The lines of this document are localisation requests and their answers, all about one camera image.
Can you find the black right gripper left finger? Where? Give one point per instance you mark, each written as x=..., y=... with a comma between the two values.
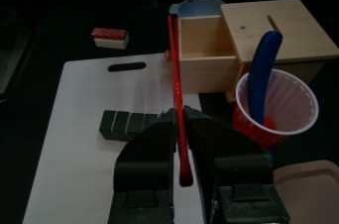
x=143, y=162

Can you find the long red toy stick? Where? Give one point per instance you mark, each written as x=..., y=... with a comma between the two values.
x=178, y=95

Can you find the white cutting board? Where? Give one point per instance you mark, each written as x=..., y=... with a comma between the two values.
x=79, y=155

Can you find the red and white sushi piece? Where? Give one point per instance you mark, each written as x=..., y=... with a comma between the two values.
x=110, y=38

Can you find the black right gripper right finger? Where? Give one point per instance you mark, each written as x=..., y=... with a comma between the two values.
x=234, y=168

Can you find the pink plastic plate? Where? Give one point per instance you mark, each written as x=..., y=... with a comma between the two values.
x=313, y=195

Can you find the wooden box with drawer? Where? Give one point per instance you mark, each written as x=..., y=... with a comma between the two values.
x=282, y=29

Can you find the light blue bowl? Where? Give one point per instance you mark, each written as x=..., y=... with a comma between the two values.
x=201, y=6

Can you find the blue plastic utensil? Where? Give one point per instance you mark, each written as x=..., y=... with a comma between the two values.
x=265, y=69

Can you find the dark green sushi roll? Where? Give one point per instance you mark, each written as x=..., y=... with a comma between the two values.
x=123, y=124

